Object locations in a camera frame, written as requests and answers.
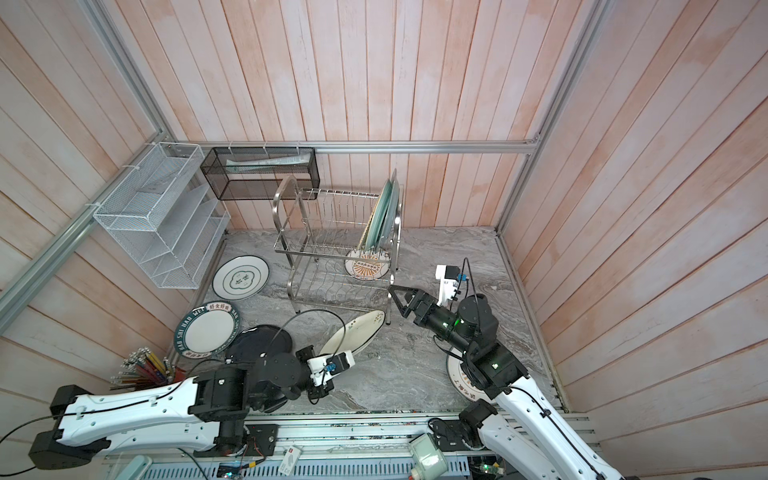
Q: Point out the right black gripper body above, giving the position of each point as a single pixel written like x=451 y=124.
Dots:
x=440 y=321

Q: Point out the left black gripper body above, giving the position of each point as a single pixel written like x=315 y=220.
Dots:
x=314 y=391

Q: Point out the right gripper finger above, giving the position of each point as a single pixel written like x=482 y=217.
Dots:
x=403 y=306
x=402 y=291

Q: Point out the orange sunburst plate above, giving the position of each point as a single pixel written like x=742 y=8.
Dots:
x=367 y=265
x=461 y=382

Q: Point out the cream floral plate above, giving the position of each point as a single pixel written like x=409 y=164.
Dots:
x=356 y=334

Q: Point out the light teal flower plate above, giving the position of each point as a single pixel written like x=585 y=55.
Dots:
x=377 y=220

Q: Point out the grey green plate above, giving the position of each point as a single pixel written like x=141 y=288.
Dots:
x=390 y=214

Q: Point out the steel wire dish rack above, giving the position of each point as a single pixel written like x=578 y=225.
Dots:
x=316 y=228

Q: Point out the yellow woven plate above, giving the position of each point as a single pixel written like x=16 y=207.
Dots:
x=362 y=241

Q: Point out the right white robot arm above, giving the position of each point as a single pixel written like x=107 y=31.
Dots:
x=518 y=423

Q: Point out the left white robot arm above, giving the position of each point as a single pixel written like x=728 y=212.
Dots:
x=205 y=412

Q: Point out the dark navy plate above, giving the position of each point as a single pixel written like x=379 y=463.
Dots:
x=258 y=342

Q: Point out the white plate black clover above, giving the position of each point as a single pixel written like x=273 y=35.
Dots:
x=240 y=277

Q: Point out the green rim lettered plate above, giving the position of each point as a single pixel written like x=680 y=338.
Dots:
x=207 y=330

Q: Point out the white green device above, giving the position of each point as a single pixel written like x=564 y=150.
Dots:
x=429 y=461

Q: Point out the red pencil holder cup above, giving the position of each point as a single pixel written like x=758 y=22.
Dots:
x=144 y=369

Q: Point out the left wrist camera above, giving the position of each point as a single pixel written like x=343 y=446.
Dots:
x=326 y=367

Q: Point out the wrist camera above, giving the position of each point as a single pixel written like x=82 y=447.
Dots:
x=450 y=279
x=326 y=367

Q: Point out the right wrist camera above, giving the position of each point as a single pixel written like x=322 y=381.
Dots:
x=450 y=279

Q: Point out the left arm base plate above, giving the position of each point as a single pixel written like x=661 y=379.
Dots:
x=258 y=440

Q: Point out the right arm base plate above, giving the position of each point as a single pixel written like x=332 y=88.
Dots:
x=454 y=435

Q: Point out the white wire wall shelf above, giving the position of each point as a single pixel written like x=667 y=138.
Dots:
x=167 y=224

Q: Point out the black mesh wall basket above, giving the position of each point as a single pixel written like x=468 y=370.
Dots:
x=255 y=173

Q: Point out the aluminium frame rail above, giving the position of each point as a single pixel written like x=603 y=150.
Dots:
x=33 y=278

